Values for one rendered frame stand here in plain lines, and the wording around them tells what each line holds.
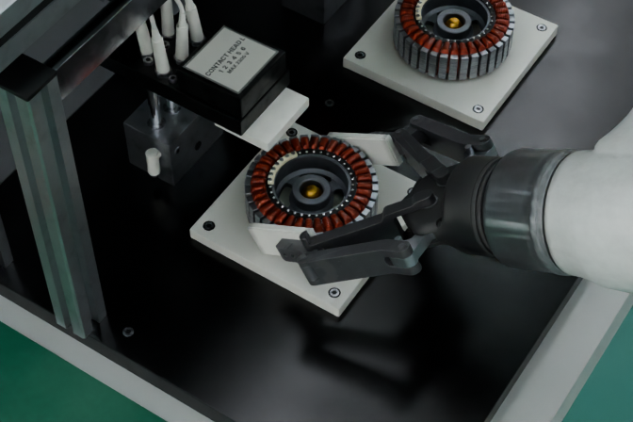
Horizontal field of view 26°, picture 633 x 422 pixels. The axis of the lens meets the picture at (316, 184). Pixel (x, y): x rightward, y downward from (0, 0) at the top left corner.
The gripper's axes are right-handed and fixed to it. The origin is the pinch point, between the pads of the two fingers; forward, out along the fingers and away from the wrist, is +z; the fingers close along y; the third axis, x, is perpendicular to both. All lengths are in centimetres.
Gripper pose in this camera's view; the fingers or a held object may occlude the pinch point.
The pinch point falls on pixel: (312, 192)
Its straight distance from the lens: 115.3
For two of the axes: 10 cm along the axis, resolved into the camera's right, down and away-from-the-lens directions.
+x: -4.2, -7.6, -5.0
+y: 5.5, -6.5, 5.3
